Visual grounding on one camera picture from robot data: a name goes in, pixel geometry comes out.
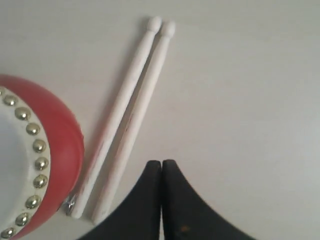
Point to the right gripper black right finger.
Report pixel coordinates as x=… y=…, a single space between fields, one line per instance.
x=185 y=215

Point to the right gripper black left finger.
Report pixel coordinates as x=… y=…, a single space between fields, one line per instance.
x=138 y=216

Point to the wooden drumstick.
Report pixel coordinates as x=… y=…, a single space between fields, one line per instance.
x=117 y=111
x=103 y=206

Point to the red small drum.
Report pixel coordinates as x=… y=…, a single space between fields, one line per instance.
x=41 y=155

